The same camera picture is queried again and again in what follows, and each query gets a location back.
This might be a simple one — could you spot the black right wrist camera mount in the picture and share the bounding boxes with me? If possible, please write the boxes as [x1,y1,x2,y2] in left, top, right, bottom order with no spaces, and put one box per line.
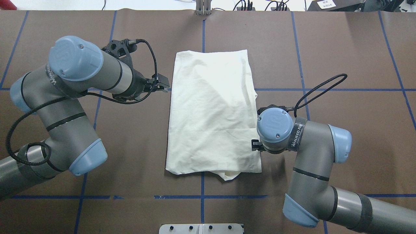
[257,105,287,116]

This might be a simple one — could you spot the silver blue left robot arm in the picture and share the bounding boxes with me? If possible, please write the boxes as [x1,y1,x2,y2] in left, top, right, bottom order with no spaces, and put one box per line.
[0,35,170,200]

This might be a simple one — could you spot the black box with white label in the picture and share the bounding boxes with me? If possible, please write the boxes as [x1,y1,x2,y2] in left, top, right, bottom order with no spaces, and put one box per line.
[307,0,366,12]

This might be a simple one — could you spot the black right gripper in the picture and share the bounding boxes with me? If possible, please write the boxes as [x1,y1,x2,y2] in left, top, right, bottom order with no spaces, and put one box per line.
[252,139,269,152]

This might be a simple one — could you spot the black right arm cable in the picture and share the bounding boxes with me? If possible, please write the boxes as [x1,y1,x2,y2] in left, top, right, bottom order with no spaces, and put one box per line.
[285,73,348,118]

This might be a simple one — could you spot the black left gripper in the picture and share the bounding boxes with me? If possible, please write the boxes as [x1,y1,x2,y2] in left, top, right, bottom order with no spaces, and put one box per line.
[130,70,170,99]

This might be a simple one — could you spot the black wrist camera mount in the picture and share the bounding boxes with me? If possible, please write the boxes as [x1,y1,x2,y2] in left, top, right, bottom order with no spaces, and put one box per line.
[257,105,287,116]
[101,39,137,68]

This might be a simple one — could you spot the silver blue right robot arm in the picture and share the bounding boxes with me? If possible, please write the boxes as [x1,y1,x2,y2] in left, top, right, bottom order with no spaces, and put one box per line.
[252,105,416,234]

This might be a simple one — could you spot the cream long sleeve cat shirt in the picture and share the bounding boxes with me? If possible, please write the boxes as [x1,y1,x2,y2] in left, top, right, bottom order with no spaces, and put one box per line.
[165,49,262,181]

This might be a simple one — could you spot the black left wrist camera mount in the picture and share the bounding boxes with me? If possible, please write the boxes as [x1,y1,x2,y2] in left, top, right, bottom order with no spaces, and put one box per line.
[101,39,137,68]

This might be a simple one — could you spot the aluminium frame post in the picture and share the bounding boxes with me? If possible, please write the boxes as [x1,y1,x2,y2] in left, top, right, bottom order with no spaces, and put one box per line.
[195,0,212,15]

